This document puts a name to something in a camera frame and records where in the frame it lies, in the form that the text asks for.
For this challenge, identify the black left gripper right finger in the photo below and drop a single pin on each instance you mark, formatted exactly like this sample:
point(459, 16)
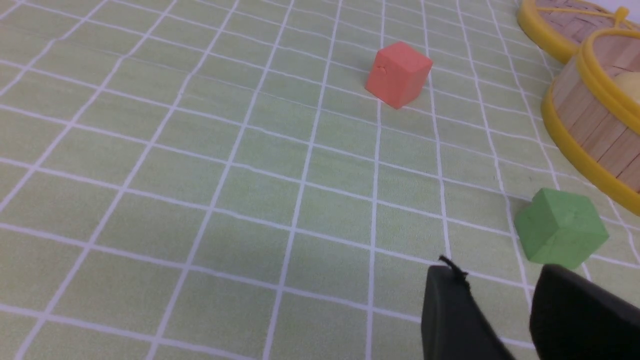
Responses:
point(574, 319)

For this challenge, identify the bamboo steamer tray yellow rims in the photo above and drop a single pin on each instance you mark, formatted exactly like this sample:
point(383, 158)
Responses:
point(593, 123)

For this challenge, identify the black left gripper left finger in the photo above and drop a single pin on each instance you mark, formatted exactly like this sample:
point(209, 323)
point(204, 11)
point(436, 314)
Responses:
point(453, 327)

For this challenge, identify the red foam cube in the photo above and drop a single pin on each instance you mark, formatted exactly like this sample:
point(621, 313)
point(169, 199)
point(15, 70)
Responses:
point(398, 74)

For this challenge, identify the bamboo steamer lid yellow rim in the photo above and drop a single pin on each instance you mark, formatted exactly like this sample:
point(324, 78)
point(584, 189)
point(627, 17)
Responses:
point(558, 27)

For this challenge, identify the green foam cube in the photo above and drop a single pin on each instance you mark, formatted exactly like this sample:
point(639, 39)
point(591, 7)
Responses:
point(559, 227)

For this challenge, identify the green checkered tablecloth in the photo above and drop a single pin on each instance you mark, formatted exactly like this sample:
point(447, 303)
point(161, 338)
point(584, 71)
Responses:
point(210, 179)

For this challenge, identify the pale yellow bun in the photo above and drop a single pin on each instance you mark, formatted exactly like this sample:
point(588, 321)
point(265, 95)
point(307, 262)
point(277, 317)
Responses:
point(629, 83)

